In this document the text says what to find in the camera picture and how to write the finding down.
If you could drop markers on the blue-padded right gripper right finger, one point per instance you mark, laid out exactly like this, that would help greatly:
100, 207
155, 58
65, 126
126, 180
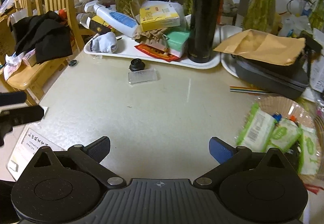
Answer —
220, 150

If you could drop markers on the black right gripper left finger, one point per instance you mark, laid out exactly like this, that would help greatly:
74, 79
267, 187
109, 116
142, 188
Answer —
98, 149

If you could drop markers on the printed paper card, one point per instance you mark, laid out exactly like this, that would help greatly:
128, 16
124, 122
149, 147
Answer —
27, 145

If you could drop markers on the small white paper piece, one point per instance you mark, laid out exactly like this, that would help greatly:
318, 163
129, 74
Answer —
45, 109

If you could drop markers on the green wet wipes pack left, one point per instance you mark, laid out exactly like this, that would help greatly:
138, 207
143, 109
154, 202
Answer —
257, 130

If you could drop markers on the green wet wipes pack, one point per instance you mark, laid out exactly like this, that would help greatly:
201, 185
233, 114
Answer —
309, 161
285, 134
257, 130

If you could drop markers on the green wet wipes pack middle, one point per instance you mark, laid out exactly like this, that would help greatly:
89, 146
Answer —
285, 134

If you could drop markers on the clear plastic box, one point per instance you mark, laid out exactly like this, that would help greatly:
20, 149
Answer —
143, 76

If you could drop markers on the small black round cap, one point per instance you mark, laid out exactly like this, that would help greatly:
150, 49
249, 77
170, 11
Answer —
72, 63

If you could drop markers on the green wet wipes pack right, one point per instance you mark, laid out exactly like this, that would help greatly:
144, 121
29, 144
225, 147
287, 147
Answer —
309, 161

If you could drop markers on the white tray right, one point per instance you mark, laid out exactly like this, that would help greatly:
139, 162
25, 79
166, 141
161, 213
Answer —
227, 60

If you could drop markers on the white tray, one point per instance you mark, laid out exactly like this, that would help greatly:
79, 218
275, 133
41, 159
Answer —
128, 48
227, 60

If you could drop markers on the black cloth on chair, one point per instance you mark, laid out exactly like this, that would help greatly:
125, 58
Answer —
47, 34

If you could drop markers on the dark grey hard case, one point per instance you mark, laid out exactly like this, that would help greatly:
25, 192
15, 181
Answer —
289, 81

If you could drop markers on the white tray left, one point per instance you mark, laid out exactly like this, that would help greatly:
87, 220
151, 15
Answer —
128, 48

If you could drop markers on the black thermos bottle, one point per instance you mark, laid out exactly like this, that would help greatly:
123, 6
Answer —
202, 29

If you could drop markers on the rolled white sock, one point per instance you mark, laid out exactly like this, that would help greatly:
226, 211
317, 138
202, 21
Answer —
105, 43

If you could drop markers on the red packet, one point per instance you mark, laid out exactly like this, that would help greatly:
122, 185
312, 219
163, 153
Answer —
156, 53

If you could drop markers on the brown paper envelope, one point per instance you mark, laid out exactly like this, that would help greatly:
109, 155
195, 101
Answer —
265, 47

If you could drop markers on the black yellow box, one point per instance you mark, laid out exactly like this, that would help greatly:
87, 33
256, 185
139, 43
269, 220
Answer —
96, 24

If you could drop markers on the brown crumpled paper bag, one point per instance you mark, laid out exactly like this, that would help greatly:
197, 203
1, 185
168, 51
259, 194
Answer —
148, 36

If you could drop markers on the white spray bottle blue label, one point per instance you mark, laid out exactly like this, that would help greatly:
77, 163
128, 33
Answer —
121, 22

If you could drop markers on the wooden chair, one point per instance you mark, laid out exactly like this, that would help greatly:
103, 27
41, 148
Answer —
31, 79

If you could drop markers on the glass vase right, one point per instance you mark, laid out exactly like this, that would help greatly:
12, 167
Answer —
260, 15

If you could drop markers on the small black round camera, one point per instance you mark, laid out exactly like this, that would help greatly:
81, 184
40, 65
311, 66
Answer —
137, 65

